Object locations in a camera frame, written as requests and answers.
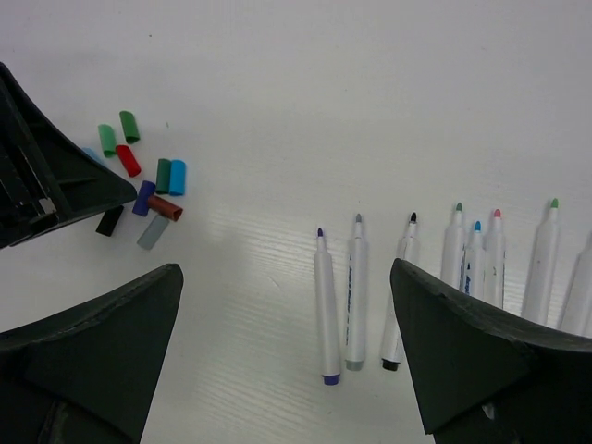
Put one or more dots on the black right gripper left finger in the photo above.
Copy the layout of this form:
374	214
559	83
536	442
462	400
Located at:
88	374

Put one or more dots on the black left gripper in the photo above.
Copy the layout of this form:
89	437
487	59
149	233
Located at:
47	181

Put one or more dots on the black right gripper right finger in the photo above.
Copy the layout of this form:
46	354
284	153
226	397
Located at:
483	375

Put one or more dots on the light blue cap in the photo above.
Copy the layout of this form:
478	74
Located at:
93	155

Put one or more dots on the black cap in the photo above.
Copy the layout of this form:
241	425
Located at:
109	221

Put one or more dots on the light green cap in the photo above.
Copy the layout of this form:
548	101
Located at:
108	140

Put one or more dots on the black marker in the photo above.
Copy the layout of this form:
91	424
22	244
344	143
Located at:
392	350

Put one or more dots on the navy blue cap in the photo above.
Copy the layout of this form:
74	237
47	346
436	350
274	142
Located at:
141	207

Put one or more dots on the sky blue marker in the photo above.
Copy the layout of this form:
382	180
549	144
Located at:
473	275

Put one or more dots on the light green marker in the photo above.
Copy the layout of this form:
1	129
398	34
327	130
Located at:
540	277

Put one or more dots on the dark red cap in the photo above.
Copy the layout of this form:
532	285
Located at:
164	208

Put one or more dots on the dark teal cap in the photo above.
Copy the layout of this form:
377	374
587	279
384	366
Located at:
163	176

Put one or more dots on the grey cap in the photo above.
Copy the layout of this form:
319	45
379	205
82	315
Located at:
153	232

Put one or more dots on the pink marker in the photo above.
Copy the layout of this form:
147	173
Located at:
495	246

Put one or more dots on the sky blue cap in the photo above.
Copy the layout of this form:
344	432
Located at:
177	178

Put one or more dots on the dark teal marker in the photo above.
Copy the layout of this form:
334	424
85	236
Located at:
453	249

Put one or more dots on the grey marker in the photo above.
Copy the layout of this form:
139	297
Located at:
357	299

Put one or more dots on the navy blue marker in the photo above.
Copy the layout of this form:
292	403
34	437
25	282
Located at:
326	312

